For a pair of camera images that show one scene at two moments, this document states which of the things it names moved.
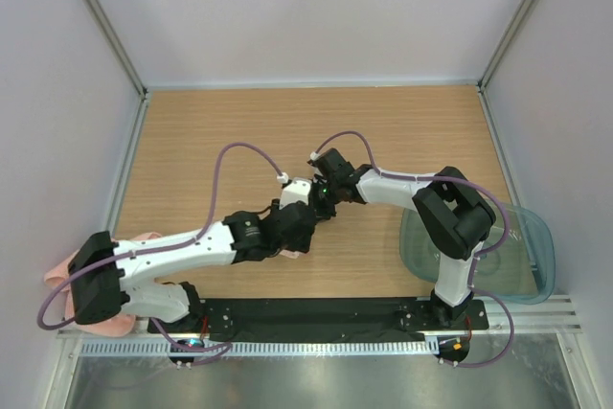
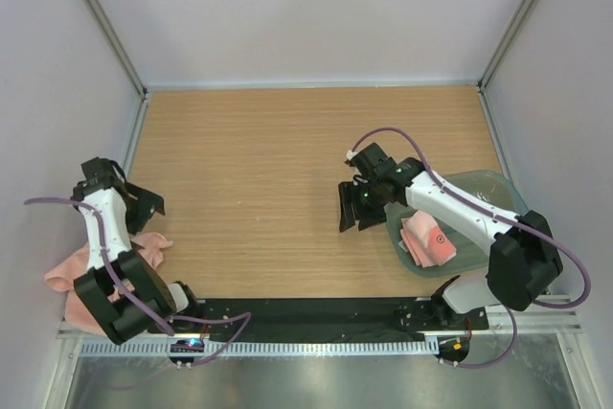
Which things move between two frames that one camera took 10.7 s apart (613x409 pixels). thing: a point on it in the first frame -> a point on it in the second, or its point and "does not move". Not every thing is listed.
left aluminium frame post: [97, 7] does not move
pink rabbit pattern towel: [291, 254] -> [425, 241]
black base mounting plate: [306, 316] does not move
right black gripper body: [324, 197] -> [366, 195]
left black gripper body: [301, 244] -> [128, 203]
